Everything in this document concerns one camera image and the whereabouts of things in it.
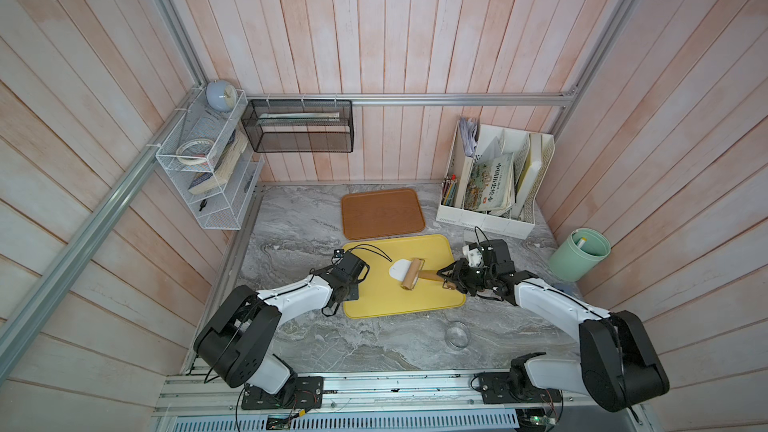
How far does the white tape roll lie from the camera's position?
2.34 ft

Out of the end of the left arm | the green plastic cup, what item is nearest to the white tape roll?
the end of the left arm

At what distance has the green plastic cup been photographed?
85 cm
